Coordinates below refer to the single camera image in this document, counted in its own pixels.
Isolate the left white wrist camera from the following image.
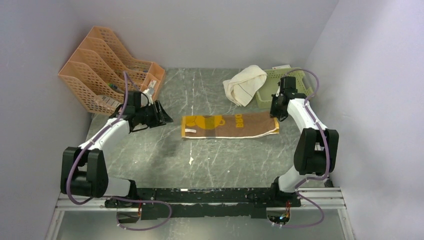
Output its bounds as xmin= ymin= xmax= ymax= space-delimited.
xmin=143 ymin=86 xmax=156 ymax=105

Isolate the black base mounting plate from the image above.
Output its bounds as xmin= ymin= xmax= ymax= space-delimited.
xmin=104 ymin=184 xmax=301 ymax=220

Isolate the yellow brown bear towel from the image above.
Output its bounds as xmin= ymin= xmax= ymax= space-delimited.
xmin=181 ymin=112 xmax=280 ymax=139

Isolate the white red card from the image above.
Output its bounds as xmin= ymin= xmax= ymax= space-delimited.
xmin=271 ymin=64 xmax=291 ymax=70

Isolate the cream white towel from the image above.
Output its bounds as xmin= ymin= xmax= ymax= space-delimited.
xmin=222 ymin=65 xmax=267 ymax=107

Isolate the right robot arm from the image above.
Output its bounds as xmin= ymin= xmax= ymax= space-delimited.
xmin=269 ymin=76 xmax=339 ymax=207

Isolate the purple cable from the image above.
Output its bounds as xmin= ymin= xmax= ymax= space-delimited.
xmin=65 ymin=71 xmax=173 ymax=232
xmin=271 ymin=68 xmax=331 ymax=229

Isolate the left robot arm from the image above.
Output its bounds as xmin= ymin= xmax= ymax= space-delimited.
xmin=60 ymin=91 xmax=173 ymax=208

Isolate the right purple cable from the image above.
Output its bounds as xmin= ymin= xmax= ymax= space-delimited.
xmin=271 ymin=68 xmax=331 ymax=229

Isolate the green plastic basket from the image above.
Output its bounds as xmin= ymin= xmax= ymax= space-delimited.
xmin=255 ymin=68 xmax=314 ymax=110

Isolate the aluminium rail frame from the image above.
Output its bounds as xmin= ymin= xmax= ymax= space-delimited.
xmin=46 ymin=187 xmax=355 ymax=240

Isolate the orange plastic file organizer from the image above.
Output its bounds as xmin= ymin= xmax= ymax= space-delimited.
xmin=58 ymin=26 xmax=166 ymax=116

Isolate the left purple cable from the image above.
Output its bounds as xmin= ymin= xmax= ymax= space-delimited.
xmin=65 ymin=71 xmax=173 ymax=232

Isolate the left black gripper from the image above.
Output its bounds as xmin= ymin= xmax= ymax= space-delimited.
xmin=135 ymin=100 xmax=173 ymax=129

